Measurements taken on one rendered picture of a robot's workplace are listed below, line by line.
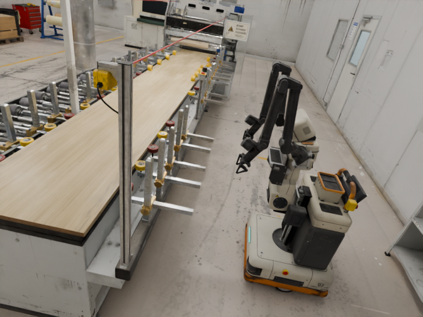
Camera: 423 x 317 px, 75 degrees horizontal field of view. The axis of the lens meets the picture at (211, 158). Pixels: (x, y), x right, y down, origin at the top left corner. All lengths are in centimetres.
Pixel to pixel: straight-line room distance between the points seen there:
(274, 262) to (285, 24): 1095
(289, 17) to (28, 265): 1178
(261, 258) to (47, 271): 143
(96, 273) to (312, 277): 153
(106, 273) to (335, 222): 144
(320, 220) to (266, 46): 1085
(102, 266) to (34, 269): 38
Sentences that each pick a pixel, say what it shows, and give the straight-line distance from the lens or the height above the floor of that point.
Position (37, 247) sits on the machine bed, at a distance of 169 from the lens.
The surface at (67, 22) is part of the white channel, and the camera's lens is 251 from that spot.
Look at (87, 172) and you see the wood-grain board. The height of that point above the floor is 90.
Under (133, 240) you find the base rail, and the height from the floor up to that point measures 70.
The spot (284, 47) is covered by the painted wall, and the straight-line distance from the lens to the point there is 1250.
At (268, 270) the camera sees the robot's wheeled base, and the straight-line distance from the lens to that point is 228.
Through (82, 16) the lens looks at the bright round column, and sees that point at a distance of 706.
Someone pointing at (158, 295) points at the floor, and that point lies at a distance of 228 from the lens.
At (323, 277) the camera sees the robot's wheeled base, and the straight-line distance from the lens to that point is 240.
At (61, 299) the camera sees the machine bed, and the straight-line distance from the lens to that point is 199.
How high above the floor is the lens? 193
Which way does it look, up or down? 30 degrees down
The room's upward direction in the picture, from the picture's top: 10 degrees clockwise
